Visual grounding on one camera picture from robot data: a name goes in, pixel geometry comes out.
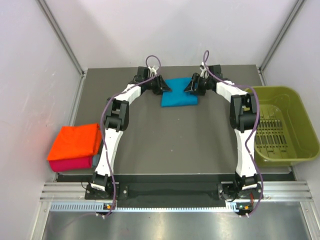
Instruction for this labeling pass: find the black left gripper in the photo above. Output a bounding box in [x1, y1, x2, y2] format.
[144, 74, 172, 95]

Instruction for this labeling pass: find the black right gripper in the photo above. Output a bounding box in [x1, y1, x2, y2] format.
[183, 73, 212, 96]

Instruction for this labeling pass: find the blue t shirt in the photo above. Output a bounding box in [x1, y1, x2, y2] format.
[161, 77, 198, 108]

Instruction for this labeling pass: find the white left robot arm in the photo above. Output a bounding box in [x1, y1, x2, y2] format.
[90, 65, 172, 199]

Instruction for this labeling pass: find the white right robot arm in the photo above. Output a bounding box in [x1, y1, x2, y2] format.
[184, 63, 259, 198]

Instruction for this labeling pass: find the orange folded t shirt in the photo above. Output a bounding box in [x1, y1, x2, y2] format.
[47, 123, 102, 162]

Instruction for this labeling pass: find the olive green plastic basket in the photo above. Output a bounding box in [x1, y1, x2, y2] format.
[254, 86, 320, 167]

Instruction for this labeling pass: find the pink folded t shirt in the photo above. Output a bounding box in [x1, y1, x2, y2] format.
[49, 156, 93, 173]

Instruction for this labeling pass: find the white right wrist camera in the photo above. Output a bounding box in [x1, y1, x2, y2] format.
[200, 61, 209, 79]

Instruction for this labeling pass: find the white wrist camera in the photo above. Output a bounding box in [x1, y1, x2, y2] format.
[148, 65, 160, 78]
[200, 61, 209, 79]

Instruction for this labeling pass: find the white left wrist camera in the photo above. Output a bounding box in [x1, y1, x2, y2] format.
[148, 65, 160, 78]

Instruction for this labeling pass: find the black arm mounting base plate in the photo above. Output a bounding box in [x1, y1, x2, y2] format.
[57, 174, 261, 208]

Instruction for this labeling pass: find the grey slotted cable duct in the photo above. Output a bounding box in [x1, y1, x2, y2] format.
[50, 202, 250, 213]

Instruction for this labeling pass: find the aluminium frame rail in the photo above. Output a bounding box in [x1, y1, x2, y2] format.
[39, 181, 91, 202]

